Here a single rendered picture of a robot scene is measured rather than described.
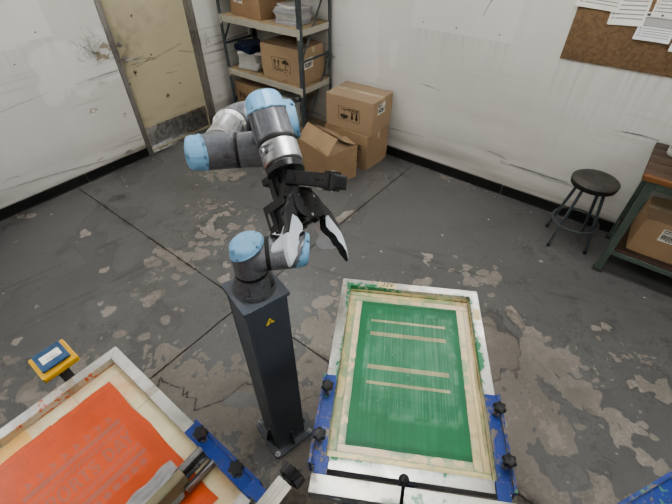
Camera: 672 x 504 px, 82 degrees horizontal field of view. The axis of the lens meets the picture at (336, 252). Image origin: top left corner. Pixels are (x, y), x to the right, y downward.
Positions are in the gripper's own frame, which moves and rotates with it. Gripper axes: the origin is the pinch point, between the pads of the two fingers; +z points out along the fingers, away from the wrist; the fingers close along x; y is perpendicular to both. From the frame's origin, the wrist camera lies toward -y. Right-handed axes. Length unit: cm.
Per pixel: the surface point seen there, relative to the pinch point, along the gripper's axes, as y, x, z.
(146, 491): 91, 1, 38
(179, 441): 91, -11, 29
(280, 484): 57, -20, 47
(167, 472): 89, -5, 36
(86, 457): 110, 9, 24
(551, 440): 41, -189, 106
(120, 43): 267, -123, -323
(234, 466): 66, -13, 38
